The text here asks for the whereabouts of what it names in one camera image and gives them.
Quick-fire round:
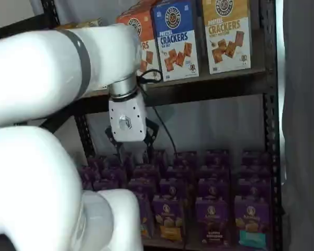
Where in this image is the pale fabric curtain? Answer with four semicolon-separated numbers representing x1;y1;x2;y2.
278;0;314;251

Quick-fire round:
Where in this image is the purple Annie's box brown patch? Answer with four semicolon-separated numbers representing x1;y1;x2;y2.
195;196;230;246

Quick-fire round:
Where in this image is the purple Annie's box green patch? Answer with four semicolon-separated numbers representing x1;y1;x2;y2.
138;195;155;240

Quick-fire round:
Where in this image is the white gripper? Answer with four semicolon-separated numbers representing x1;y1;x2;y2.
105;93;160;161

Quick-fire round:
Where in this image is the purple Annie's box teal patch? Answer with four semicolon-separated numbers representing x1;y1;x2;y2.
234;195;272;249

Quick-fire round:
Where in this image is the purple Annie's box yellow patch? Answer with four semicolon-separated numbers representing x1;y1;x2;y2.
151;195;186;243

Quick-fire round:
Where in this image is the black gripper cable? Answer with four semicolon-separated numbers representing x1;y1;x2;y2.
136;69;177;155

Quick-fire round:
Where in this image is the Simple Mills bar box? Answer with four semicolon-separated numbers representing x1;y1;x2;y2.
54;17;103;30

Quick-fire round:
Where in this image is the blue sea salt crackers box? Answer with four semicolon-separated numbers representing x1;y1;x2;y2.
151;0;200;82

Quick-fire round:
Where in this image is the purple Annie's snack box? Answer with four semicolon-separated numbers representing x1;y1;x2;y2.
159;178;188;199
132;165;160;181
197;178;230;200
204;149;230;167
127;178;159;199
121;154;136;170
166;165;190;181
93;179;121;192
240;165;272;181
198;164;230;181
78;167;95;189
87;156;105;170
238;178;272;199
102;168;128;182
242;150;271;167
172;151;193;168

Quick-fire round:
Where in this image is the yellow honey mustard crackers box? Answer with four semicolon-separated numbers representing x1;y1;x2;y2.
201;0;252;75

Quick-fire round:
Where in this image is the black metal shelf frame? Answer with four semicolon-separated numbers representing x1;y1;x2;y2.
0;0;283;251

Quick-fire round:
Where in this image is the orange cheddar pretzel crackers box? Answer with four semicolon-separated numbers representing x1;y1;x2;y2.
116;0;161;77

